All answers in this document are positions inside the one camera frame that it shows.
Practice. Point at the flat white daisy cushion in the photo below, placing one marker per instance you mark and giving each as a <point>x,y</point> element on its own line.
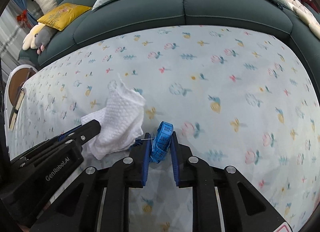
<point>306,17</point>

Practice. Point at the white textured cloth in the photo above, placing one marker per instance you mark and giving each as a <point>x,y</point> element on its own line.
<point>120,120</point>

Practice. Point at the yellow embroidered cushion left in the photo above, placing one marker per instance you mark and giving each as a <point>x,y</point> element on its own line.
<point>61,16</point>

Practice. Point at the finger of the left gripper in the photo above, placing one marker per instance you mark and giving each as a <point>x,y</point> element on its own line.
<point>82,133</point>
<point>43,153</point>

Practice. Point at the floral light blue tablecloth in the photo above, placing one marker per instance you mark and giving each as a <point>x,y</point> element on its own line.
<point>235,97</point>

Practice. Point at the blue measuring tape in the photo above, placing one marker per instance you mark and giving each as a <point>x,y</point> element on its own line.
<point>159,144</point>

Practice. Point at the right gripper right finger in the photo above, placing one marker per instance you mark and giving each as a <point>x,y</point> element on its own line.
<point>223,199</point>

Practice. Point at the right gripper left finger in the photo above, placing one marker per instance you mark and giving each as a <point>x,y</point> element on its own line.
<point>98,200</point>

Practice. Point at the round wooden side table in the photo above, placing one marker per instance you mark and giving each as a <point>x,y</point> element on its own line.
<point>15,82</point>

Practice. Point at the blue curtain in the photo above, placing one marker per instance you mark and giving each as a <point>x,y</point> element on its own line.
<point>25,17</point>

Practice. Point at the small daisy cushion left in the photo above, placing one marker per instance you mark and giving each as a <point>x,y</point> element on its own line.
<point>29,40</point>

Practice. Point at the dark green sectional sofa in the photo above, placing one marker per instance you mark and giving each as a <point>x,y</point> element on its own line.
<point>124,16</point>

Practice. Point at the grey plush toy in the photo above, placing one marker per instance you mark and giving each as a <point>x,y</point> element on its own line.
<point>43,38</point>

